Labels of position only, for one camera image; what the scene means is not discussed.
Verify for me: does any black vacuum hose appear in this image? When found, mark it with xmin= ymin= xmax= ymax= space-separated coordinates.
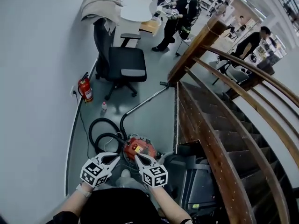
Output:
xmin=88 ymin=117 xmax=128 ymax=154

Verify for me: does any black power cable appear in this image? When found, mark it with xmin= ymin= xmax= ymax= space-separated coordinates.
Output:
xmin=73 ymin=91 xmax=91 ymax=160

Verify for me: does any white round table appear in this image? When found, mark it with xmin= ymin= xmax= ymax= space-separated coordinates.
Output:
xmin=113 ymin=0 xmax=153 ymax=49

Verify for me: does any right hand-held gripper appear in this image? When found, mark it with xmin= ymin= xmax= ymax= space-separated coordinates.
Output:
xmin=134 ymin=154 xmax=169 ymax=189

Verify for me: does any wooden stair railing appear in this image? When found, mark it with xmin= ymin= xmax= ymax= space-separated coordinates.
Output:
xmin=167 ymin=16 xmax=299 ymax=224

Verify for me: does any red fire extinguisher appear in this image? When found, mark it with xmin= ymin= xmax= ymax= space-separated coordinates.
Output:
xmin=77 ymin=72 xmax=94 ymax=103

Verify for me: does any person's right forearm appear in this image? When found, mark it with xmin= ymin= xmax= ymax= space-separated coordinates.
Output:
xmin=149 ymin=186 xmax=193 ymax=224

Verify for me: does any grey side chair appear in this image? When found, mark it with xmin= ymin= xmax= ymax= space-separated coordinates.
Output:
xmin=212 ymin=59 xmax=251 ymax=86

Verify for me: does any red vacuum cleaner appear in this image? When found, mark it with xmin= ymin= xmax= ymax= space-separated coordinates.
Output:
xmin=123 ymin=136 xmax=162 ymax=164

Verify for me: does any black office chair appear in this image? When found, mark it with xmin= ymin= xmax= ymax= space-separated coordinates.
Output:
xmin=93 ymin=17 xmax=148 ymax=100

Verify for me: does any metal vacuum wand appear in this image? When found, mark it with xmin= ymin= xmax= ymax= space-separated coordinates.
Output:
xmin=120 ymin=81 xmax=175 ymax=141

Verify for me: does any person's black shirt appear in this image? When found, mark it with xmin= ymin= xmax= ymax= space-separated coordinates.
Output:
xmin=45 ymin=187 xmax=164 ymax=224

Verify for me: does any person's left forearm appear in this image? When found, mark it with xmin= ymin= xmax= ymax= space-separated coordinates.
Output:
xmin=55 ymin=183 xmax=94 ymax=219

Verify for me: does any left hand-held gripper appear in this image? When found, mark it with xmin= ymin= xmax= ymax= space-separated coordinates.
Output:
xmin=79 ymin=152 xmax=121 ymax=188

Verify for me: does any beige jacket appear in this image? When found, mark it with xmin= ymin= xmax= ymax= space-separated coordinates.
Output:
xmin=80 ymin=0 xmax=124 ymax=30

